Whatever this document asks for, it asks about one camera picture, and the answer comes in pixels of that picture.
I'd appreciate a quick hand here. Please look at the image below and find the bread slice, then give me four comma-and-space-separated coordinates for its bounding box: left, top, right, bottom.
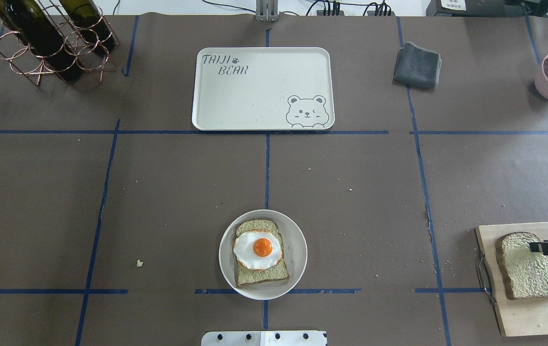
495, 232, 548, 300
235, 219, 290, 287

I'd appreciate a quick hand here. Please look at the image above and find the cream bear serving tray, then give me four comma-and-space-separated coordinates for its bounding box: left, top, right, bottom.
191, 47, 335, 131

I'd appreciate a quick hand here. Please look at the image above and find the wooden cutting board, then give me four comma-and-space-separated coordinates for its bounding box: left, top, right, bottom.
475, 222, 548, 337

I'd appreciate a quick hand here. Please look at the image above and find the grey folded cloth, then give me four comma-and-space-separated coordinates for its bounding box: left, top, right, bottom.
393, 42, 441, 89

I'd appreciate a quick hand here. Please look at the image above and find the white round bowl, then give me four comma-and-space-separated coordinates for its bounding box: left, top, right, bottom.
218, 210, 307, 300

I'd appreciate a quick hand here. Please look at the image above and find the fried egg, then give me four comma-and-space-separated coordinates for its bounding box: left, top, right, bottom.
233, 230, 283, 270

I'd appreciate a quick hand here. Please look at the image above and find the green wine bottle middle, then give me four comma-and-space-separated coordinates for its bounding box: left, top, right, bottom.
60, 0, 116, 55

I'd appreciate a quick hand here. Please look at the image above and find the green wine bottle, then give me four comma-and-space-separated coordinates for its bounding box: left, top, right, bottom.
5, 0, 82, 82
0, 0, 18, 31
60, 0, 116, 55

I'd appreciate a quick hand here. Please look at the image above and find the green wine bottle front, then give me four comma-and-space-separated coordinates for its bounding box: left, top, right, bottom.
5, 0, 82, 82

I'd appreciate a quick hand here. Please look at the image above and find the green wine bottle back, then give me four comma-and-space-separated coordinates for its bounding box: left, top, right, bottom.
0, 0, 18, 31

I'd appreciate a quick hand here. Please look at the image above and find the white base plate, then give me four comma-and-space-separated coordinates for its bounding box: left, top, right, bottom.
201, 330, 328, 346

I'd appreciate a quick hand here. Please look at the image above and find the aluminium frame post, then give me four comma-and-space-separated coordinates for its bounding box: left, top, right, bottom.
256, 0, 280, 22

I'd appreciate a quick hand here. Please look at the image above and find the copper wire bottle rack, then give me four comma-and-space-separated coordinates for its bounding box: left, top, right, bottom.
0, 0, 120, 86

